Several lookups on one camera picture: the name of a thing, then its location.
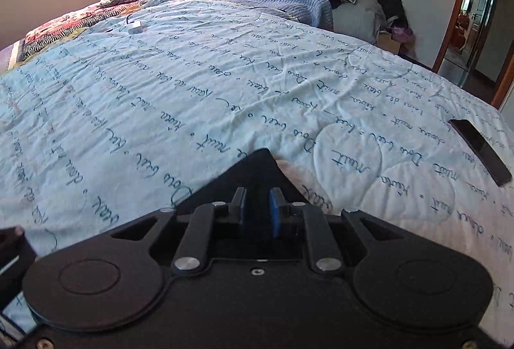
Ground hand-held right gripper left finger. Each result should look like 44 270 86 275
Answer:
110 187 247 273

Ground colourful patterned blanket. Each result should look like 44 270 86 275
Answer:
0 0 186 73

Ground light blue printed quilt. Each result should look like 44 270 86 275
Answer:
0 0 514 337

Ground cardboard box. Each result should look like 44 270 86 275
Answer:
377 33 403 55

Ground wooden door frame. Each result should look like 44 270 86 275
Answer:
431 0 505 93

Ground black backpack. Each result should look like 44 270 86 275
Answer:
377 0 409 31

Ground black pants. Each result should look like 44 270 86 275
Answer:
174 148 312 245

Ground grey-blue bedding bag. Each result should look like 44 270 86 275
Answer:
331 0 387 45

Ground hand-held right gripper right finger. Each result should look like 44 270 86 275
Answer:
268 188 404 273

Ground white charger with cable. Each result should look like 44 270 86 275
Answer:
102 12 145 35

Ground purple bag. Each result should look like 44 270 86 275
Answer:
391 25 413 43

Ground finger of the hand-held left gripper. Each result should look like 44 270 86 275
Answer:
0 226 38 281

